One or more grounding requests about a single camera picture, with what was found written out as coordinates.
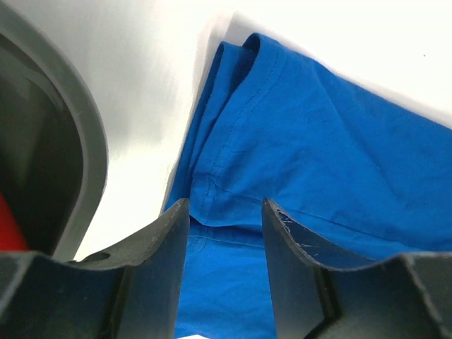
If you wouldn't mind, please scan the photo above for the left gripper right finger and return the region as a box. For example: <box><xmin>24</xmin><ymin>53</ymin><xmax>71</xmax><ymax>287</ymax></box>
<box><xmin>262</xmin><ymin>199</ymin><xmax>451</xmax><ymax>338</ymax></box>

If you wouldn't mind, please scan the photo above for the grey laundry basket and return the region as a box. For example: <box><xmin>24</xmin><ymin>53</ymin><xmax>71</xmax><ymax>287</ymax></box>
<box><xmin>1</xmin><ymin>1</ymin><xmax>107</xmax><ymax>261</ymax></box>

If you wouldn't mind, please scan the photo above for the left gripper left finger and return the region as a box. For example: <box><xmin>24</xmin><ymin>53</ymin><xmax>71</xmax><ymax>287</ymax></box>
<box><xmin>1</xmin><ymin>198</ymin><xmax>189</xmax><ymax>338</ymax></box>

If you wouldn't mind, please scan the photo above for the blue printed t shirt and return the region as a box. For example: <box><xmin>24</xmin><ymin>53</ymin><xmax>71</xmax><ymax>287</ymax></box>
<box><xmin>168</xmin><ymin>34</ymin><xmax>451</xmax><ymax>338</ymax></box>

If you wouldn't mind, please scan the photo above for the red t shirt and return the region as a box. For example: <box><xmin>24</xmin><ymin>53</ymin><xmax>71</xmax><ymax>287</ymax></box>
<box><xmin>0</xmin><ymin>195</ymin><xmax>28</xmax><ymax>251</ymax></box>

